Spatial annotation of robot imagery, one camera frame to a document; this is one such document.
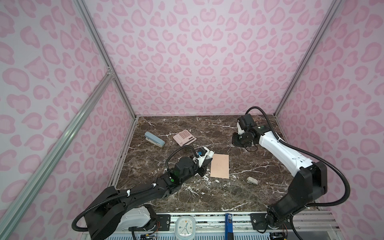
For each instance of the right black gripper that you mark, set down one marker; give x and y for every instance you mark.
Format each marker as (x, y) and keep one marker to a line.
(235, 142)

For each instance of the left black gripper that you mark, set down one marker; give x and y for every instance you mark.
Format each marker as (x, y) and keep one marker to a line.
(203, 168)

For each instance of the peach paper envelope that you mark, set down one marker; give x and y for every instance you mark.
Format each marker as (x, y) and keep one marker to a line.
(220, 166)

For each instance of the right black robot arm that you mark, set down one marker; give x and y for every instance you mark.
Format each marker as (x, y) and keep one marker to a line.
(309, 171)

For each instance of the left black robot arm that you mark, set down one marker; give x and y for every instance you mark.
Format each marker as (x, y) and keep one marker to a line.
(129, 208)

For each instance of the pink calculator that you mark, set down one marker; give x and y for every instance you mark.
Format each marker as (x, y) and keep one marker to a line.
(184, 138)

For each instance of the small beige eraser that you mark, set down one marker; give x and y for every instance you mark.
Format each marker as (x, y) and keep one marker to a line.
(253, 181)

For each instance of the grey blue stapler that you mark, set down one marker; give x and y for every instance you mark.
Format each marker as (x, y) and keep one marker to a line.
(154, 139)

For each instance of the white analog clock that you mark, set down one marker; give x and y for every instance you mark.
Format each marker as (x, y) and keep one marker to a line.
(185, 228)

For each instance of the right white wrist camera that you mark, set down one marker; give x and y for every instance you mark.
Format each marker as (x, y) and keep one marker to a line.
(240, 130)

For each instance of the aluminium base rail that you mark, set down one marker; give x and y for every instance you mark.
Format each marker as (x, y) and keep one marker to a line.
(311, 225)

